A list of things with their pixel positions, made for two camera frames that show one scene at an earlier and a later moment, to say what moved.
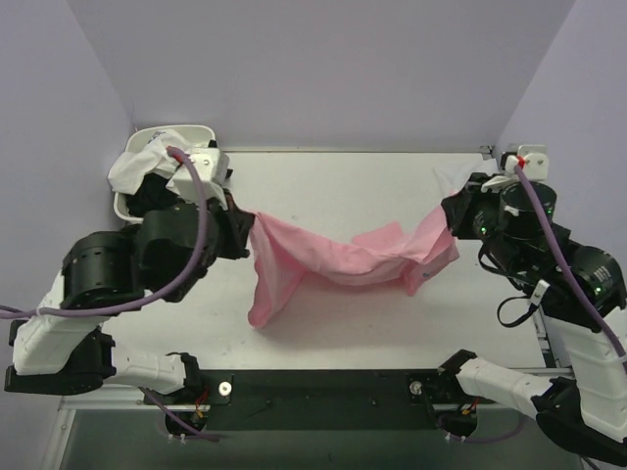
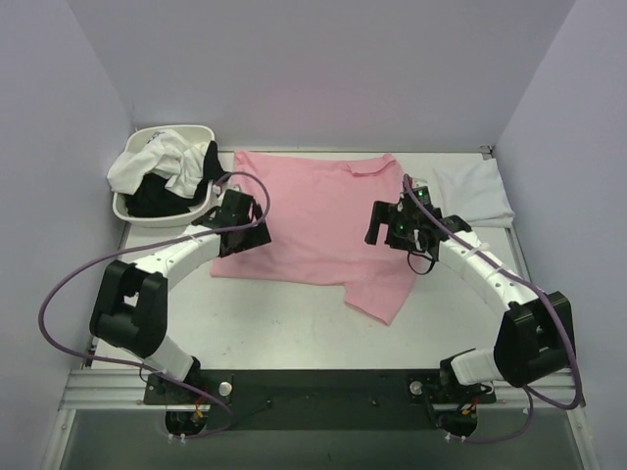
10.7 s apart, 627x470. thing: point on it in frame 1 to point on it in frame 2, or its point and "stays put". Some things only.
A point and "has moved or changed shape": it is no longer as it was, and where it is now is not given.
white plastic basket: (197, 134) stays put
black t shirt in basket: (152, 194) stays put
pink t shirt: (279, 252) has moved or changed shape
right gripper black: (458, 215) to (378, 221)
